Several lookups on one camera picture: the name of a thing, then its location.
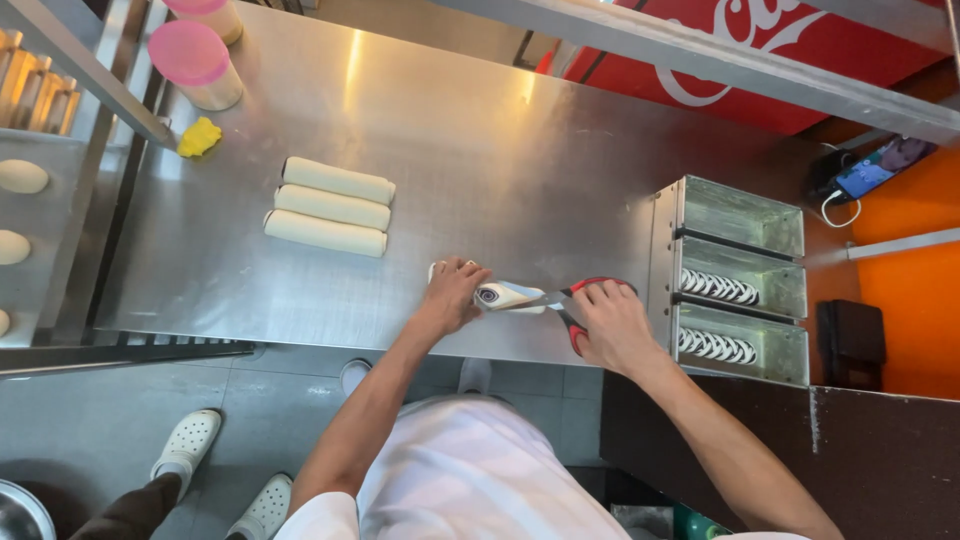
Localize steel overhead shelf beam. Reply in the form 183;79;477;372
430;0;960;148

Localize row of metal moulds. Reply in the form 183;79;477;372
0;27;82;138

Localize person's right hand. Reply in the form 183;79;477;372
573;280;666;377

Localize steel shelf rail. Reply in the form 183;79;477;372
846;226;960;261

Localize person's right shoe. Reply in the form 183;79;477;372
456;357;494;396

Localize swirl-filled dough roll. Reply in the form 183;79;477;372
428;261;549;315

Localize red-handled scissors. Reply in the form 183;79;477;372
491;276;639;358

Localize white charging cable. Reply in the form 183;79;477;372
819;144;864;229

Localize triple metal loaf pan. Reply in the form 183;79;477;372
648;174;812;389

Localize steel rack post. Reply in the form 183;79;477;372
0;0;178;152

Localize row of sliced swirl dough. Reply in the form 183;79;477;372
678;267;761;307
676;327;758;367

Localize yellow cloth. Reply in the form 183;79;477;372
176;116;224;159

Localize steel bowl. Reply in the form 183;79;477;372
0;479;58;540

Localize person's shoe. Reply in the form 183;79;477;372
339;358;374;398
456;357;494;396

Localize black box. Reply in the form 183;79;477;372
815;299;888;392

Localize pink-lidded steel container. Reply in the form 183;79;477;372
147;19;246;113
162;0;246;47

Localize smartphone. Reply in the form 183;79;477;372
831;135;939;204

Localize person's left shoe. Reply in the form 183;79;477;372
339;358;374;398

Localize dark brown counter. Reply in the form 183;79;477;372
599;369;960;540

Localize person's left hand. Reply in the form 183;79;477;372
414;257;494;336

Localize person's white shirt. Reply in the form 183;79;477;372
273;393;813;540

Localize metal baking tray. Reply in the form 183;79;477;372
0;126;130;351

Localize green container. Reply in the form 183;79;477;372
673;504;732;540

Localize black charger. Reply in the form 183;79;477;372
805;147;858;201

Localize red drinks fridge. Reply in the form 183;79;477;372
535;0;951;137

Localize white dough roll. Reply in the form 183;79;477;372
281;156;397;207
273;183;393;233
263;208;389;259

